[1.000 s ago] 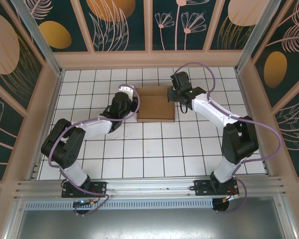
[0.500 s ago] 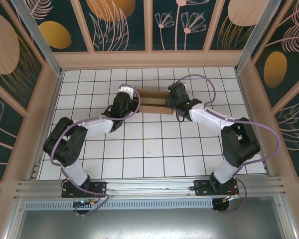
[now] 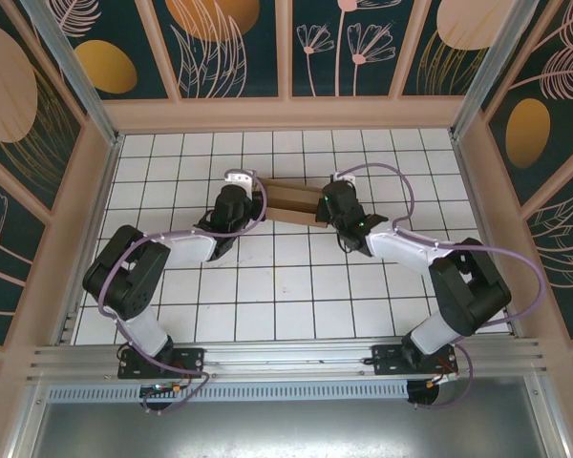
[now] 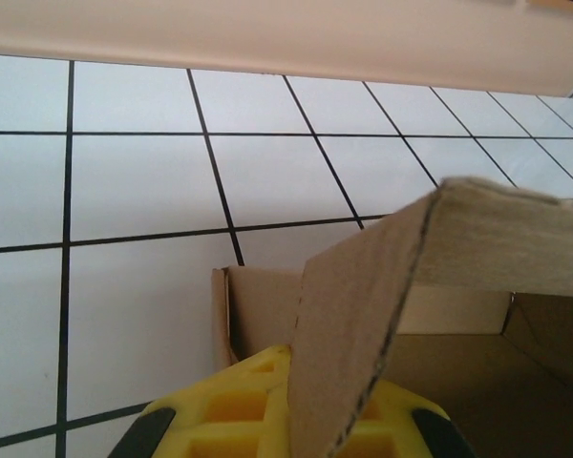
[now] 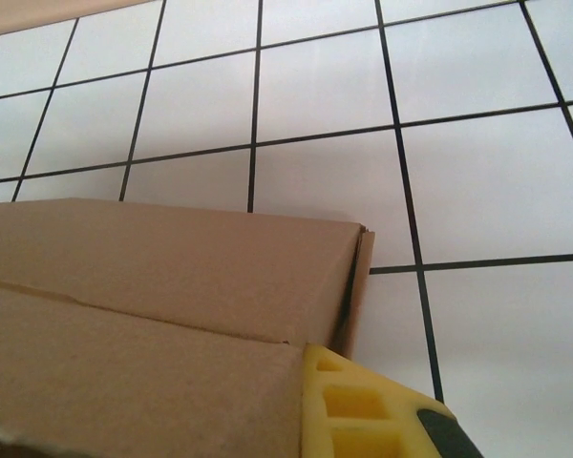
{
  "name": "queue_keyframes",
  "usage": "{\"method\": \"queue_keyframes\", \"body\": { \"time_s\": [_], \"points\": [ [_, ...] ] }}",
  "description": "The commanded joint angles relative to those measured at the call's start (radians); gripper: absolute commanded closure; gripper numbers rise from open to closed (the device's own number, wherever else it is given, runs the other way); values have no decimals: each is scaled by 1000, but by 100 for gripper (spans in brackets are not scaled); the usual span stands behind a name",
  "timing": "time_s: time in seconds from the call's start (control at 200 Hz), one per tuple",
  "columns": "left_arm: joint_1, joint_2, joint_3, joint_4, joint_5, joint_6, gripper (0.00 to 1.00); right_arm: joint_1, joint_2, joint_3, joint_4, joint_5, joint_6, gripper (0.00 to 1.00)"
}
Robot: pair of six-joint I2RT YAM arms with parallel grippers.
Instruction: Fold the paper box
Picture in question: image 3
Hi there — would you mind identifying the brown cardboard paper box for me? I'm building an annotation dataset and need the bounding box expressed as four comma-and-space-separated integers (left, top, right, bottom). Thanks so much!
255, 177, 331, 228

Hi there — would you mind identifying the orange disc pink leaf panel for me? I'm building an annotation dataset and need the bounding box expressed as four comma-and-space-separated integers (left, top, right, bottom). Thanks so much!
150, 0, 287, 100

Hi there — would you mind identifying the small circuit board green light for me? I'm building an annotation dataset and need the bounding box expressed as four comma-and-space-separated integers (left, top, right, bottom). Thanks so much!
140, 381, 187, 398

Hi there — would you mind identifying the orange oval pink leaf panel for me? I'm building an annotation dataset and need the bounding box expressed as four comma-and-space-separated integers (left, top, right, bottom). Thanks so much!
484, 0, 573, 209

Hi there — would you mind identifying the pale disc golden leaf panel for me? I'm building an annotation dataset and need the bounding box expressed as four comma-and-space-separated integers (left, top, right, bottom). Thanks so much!
0, 0, 88, 214
399, 0, 500, 97

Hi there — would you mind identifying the pink leaf outline panel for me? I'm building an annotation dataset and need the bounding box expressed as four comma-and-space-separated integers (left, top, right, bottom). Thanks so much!
522, 178, 573, 343

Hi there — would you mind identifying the grey metal sheet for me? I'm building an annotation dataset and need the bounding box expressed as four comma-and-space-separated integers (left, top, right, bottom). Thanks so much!
28, 375, 567, 458

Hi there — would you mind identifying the pink flower outline panel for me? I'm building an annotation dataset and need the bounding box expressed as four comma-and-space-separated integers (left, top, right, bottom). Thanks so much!
0, 166, 49, 340

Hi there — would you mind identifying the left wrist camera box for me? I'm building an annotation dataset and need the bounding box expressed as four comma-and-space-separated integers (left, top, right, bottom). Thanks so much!
223, 168, 259, 190

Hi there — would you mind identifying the flower print wall panel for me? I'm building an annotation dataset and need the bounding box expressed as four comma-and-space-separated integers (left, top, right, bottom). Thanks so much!
290, 0, 402, 99

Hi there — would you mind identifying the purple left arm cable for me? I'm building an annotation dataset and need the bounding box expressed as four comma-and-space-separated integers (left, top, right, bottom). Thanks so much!
97, 167, 269, 415

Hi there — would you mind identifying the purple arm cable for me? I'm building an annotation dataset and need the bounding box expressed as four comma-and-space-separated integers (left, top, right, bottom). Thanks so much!
333, 162, 548, 410
97, 167, 269, 415

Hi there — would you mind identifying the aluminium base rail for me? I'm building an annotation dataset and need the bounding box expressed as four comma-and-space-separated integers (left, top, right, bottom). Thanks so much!
26, 337, 548, 384

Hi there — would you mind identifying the orange oval wall panel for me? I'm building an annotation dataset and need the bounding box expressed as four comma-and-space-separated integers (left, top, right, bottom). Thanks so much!
28, 0, 179, 102

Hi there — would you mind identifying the slotted grey cable duct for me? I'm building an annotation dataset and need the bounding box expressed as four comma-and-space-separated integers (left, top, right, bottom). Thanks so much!
47, 379, 410, 403

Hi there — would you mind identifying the aluminium corner post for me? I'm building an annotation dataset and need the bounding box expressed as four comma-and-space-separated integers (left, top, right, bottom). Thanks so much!
448, 0, 527, 140
20, 0, 123, 147

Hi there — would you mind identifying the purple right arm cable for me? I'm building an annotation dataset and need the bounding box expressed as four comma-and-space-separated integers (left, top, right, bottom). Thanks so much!
333, 162, 548, 410

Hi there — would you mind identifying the aluminium frame bar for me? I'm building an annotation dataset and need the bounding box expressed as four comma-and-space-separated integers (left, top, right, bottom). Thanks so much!
0, 377, 49, 458
529, 364, 573, 458

